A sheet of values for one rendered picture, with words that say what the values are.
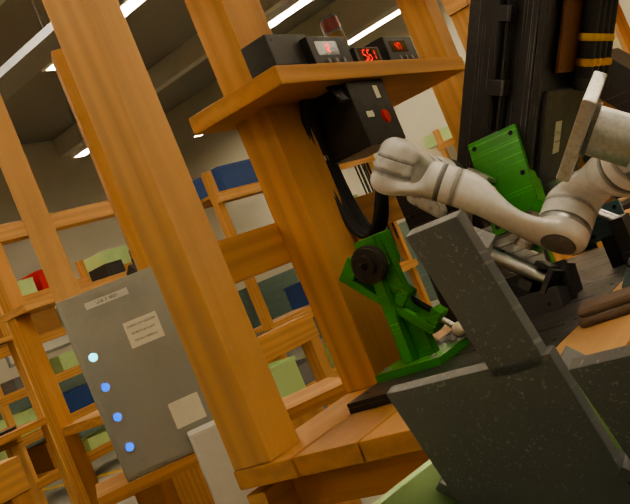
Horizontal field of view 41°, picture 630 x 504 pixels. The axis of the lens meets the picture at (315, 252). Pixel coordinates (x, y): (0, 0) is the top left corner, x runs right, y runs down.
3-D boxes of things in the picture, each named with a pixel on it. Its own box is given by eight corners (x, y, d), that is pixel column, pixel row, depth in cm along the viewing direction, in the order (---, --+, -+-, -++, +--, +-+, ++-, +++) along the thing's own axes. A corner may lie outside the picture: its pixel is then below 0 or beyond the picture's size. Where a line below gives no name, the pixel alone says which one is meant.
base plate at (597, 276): (685, 226, 220) (682, 219, 220) (560, 358, 130) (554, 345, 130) (540, 275, 244) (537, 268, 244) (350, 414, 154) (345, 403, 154)
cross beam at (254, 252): (473, 190, 260) (462, 163, 261) (203, 296, 154) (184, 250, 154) (460, 196, 263) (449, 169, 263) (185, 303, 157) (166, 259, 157)
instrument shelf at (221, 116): (467, 69, 232) (461, 55, 233) (282, 84, 159) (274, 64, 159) (394, 106, 247) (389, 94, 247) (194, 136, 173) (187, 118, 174)
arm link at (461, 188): (432, 218, 151) (447, 181, 155) (578, 267, 145) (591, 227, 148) (435, 191, 143) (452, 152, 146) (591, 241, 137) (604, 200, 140)
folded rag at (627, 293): (644, 299, 138) (637, 282, 138) (643, 309, 130) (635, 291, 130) (585, 318, 142) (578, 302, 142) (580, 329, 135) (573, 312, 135)
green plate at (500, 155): (559, 220, 176) (530, 129, 180) (543, 218, 169) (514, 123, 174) (510, 238, 182) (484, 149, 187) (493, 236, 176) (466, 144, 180)
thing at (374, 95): (408, 137, 194) (383, 77, 194) (372, 145, 180) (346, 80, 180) (366, 157, 201) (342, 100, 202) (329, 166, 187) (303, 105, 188)
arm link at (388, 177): (362, 189, 150) (436, 214, 147) (377, 142, 148) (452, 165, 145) (371, 188, 156) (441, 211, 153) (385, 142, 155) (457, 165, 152)
